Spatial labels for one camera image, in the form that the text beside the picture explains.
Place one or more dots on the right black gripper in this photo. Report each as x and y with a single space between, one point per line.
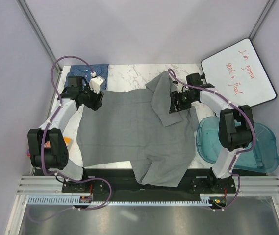
174 96

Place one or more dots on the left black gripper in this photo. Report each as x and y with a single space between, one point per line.
95 104

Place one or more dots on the grey long sleeve shirt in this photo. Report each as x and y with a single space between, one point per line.
136 126

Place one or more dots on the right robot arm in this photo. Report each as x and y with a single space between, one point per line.
236 126

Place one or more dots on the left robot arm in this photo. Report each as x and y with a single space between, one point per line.
55 160

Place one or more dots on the blue checked folded shirt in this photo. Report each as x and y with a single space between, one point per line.
84 71

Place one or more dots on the Roald Dahl book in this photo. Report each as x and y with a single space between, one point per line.
68 142

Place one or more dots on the white whiteboard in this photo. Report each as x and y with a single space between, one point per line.
239 75

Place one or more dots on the teal plastic bin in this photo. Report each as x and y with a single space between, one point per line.
263 158

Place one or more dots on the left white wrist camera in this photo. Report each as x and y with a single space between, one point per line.
96 82

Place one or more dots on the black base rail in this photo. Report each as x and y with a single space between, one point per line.
121 184

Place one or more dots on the white slotted cable duct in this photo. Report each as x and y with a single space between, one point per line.
76 200

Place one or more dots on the left aluminium frame post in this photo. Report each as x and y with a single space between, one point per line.
36 28

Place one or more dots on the aluminium frame post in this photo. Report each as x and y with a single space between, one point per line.
36 28
261 19

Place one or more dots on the right aluminium frame post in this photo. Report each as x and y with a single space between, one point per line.
261 19

